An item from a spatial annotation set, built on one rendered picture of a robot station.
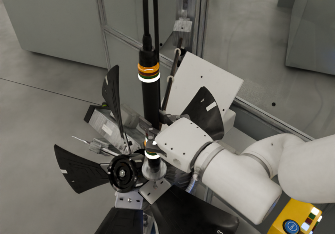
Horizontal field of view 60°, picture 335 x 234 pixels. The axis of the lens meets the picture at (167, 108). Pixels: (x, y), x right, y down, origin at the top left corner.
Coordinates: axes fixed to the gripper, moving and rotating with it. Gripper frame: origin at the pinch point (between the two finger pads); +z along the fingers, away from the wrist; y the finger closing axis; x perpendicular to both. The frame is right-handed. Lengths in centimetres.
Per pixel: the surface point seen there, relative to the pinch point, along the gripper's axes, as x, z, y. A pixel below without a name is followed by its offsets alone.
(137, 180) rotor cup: -26.1, 3.5, -3.7
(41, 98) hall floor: -151, 210, 37
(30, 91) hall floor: -151, 229, 34
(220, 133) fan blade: -7.2, -10.9, 13.6
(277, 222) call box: -42, -32, 23
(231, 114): -52, 12, 64
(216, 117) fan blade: -6.7, -7.1, 17.1
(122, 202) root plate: -38.0, 7.1, -8.3
